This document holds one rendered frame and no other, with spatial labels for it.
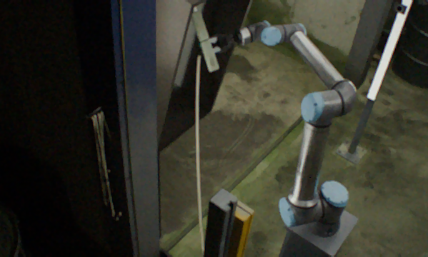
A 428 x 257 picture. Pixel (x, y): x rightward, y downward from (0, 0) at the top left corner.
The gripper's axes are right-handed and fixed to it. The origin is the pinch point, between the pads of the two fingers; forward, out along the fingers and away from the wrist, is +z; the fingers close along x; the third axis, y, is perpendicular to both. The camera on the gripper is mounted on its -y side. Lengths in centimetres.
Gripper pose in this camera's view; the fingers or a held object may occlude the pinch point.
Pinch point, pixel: (203, 48)
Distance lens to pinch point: 236.4
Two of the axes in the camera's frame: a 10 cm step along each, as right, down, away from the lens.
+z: -9.2, 3.4, -1.9
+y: -2.1, -0.2, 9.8
